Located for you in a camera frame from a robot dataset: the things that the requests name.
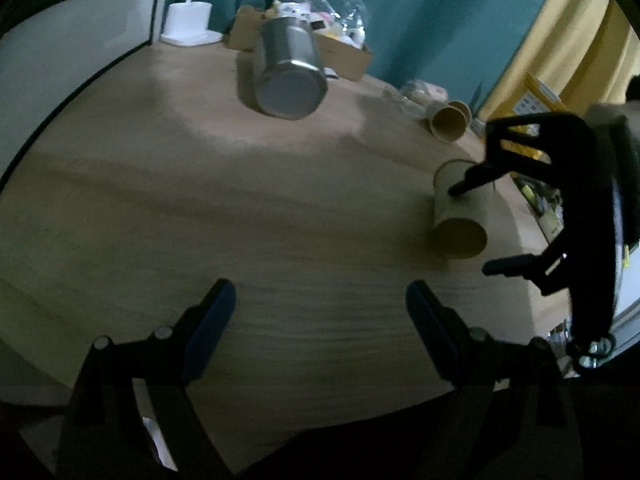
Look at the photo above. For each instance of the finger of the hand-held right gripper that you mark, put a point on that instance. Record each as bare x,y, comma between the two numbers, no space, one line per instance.
550,145
515,264

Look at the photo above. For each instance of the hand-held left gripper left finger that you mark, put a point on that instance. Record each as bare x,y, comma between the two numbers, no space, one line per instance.
212,327

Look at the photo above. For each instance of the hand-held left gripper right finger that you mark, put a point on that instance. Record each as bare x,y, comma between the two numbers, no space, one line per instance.
429,330

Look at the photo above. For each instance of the tall brown paper cup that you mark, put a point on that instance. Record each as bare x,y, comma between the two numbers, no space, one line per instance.
460,217

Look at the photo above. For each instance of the short brown paper cup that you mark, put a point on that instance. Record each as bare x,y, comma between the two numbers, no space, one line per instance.
447,122

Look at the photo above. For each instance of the stainless steel cup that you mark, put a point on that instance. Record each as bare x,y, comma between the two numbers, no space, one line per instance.
287,62

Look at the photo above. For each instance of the yellow packet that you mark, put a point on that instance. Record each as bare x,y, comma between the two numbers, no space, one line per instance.
532,102

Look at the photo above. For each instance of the green printed packet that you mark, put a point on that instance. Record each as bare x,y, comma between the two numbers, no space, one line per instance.
545,207

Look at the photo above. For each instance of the yellow curtain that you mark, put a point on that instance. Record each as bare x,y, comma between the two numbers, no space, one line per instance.
565,25

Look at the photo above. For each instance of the clear plastic wrapper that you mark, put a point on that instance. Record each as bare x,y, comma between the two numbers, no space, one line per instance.
412,94

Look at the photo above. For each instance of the teal curtain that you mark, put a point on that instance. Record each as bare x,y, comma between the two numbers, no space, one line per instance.
425,15

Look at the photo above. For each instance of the cardboard box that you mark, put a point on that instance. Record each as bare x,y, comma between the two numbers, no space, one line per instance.
345,57

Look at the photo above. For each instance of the clear plastic bag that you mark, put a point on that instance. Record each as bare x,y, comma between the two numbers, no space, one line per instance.
325,0

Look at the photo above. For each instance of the white lamp base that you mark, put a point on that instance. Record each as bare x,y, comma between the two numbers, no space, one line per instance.
189,22

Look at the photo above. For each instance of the white panel with black frame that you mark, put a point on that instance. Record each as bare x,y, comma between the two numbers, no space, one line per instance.
65,60

